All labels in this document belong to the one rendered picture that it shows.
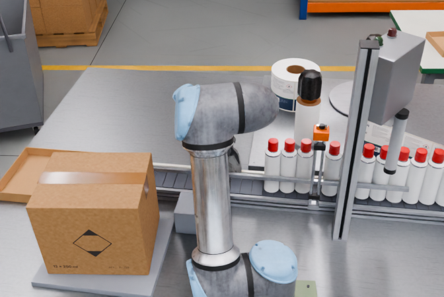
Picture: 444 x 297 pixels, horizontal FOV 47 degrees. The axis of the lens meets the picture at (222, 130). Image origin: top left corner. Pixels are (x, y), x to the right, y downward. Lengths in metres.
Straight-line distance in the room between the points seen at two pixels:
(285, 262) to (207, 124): 0.39
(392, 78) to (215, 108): 0.47
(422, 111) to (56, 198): 1.49
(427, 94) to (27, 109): 2.43
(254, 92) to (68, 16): 3.78
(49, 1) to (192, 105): 3.77
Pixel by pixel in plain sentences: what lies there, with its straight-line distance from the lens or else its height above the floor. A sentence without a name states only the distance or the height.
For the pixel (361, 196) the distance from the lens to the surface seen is 1.75.
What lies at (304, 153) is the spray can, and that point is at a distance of 1.64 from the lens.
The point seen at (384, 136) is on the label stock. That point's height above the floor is 1.02.
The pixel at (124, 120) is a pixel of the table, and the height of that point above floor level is 0.83.
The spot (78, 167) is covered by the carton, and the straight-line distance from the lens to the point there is 1.54.
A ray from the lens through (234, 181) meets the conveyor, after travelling 1.78.
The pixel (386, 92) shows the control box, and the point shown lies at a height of 1.39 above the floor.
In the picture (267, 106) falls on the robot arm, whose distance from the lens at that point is 1.11.
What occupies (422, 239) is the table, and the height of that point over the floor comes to 0.83.
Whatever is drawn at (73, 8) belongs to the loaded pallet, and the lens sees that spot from 4.75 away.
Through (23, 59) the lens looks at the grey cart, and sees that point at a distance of 3.36.
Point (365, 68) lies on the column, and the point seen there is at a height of 1.44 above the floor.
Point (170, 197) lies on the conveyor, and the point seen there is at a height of 0.84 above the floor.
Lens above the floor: 2.05
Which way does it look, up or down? 35 degrees down
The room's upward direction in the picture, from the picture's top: 2 degrees counter-clockwise
